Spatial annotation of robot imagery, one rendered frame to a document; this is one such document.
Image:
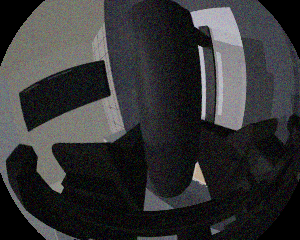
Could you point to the beige square tile with dark centre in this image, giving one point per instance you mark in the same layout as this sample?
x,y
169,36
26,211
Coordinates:
x,y
197,175

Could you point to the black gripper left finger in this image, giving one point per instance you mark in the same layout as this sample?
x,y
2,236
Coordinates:
x,y
123,161

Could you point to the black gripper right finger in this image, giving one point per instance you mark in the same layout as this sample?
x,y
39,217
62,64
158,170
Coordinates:
x,y
222,151

